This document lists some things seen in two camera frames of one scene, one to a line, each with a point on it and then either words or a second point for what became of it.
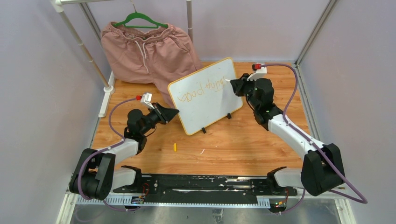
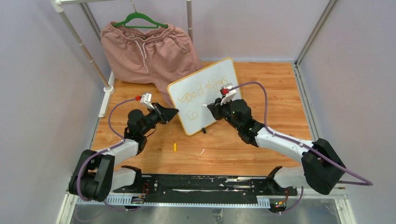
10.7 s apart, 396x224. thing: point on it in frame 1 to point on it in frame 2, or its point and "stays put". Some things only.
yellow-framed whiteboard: (203, 97) stays put
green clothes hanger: (139, 15) stays put
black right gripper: (238, 85) to (216, 108)
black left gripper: (164, 115) stays put
